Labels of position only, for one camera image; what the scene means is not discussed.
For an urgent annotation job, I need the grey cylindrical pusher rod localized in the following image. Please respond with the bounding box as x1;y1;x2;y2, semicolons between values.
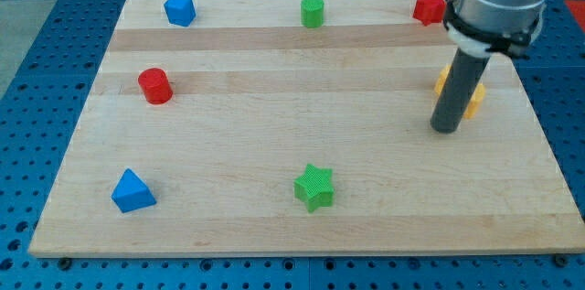
430;48;489;134

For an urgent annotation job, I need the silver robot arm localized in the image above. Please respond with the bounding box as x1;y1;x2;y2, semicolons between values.
431;0;547;134

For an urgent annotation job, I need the red star block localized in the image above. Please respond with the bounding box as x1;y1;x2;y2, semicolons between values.
412;0;446;26

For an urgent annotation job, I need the green star block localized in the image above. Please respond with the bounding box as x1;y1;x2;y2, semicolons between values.
293;164;335;213

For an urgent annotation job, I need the yellow block right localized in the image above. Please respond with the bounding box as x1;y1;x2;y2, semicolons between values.
463;83;486;119

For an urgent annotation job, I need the yellow block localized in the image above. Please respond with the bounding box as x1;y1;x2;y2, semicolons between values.
463;83;486;119
434;65;451;96

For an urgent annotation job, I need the yellow block left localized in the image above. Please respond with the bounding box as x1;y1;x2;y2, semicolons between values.
434;65;451;96

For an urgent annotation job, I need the green cylinder block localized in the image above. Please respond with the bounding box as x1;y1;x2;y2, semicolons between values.
301;0;324;28

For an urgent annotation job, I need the wooden board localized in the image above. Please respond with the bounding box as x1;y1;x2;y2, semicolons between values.
29;0;584;258

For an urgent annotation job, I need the blue pentagon block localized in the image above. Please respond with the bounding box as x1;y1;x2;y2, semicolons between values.
164;0;197;27

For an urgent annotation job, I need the red cylinder block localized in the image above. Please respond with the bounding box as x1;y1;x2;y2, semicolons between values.
137;68;174;104

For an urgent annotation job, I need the blue triangular block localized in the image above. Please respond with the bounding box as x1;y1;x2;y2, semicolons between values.
111;168;156;213

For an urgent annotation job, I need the black cable clamp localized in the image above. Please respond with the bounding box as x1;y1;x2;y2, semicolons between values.
442;0;546;59

